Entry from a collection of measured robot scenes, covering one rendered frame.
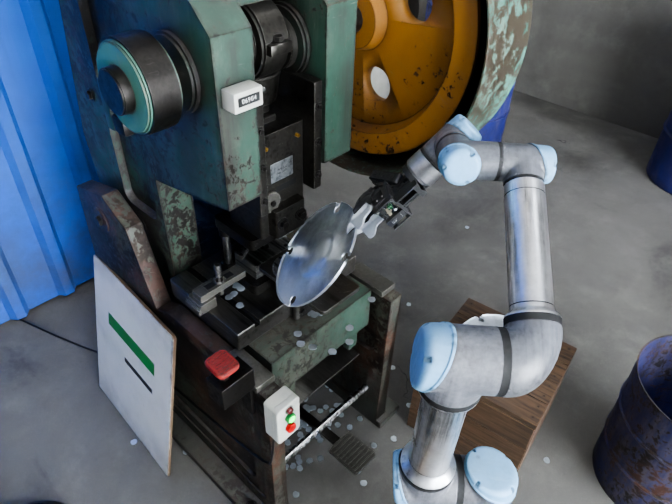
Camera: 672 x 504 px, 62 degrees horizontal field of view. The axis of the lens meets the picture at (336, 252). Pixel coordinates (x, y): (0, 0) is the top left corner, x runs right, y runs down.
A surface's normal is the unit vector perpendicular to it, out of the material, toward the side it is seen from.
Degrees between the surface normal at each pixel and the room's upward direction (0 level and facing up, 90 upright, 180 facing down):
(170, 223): 90
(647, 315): 0
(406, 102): 90
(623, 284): 0
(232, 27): 45
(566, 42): 90
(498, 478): 8
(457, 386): 87
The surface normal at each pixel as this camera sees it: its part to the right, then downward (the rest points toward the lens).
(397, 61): -0.69, 0.44
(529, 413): 0.03, -0.77
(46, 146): 0.72, 0.45
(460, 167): -0.07, 0.47
